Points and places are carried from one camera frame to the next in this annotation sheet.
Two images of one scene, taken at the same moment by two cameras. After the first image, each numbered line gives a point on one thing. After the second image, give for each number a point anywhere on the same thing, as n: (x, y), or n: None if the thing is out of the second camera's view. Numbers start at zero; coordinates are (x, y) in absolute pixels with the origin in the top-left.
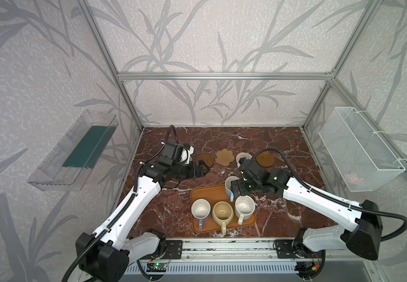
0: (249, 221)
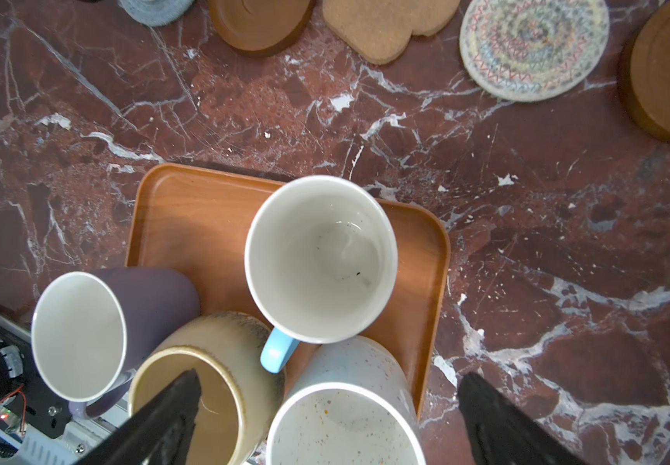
0: (198, 221)
